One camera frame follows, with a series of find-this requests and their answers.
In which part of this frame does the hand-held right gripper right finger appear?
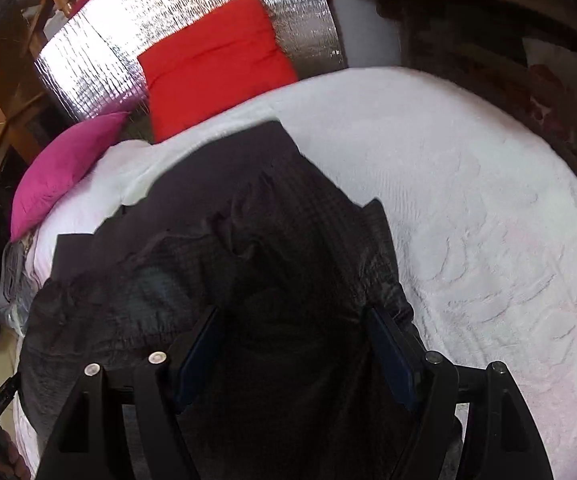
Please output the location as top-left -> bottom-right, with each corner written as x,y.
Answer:
367,306 -> 555,480

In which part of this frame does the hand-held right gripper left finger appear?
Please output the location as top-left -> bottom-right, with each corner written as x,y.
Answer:
36,305 -> 225,480

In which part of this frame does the black quilted jacket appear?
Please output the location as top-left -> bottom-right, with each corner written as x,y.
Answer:
18,119 -> 465,480

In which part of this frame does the grey garment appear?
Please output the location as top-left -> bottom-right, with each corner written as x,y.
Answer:
0,232 -> 40,333

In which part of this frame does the white textured bed blanket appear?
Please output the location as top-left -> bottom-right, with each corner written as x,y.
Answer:
11,65 -> 577,480

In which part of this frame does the pink pillow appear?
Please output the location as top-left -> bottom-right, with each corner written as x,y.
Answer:
10,111 -> 130,243

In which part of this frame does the red pillow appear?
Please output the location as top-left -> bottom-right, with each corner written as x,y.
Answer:
137,0 -> 299,144

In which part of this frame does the wooden cabinet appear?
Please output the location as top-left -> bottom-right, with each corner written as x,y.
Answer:
0,0 -> 76,191

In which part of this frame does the silver foil insulation panel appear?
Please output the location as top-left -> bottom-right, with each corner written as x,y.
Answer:
33,0 -> 347,126

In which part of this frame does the wooden shelf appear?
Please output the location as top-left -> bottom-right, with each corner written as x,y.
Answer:
333,0 -> 577,211

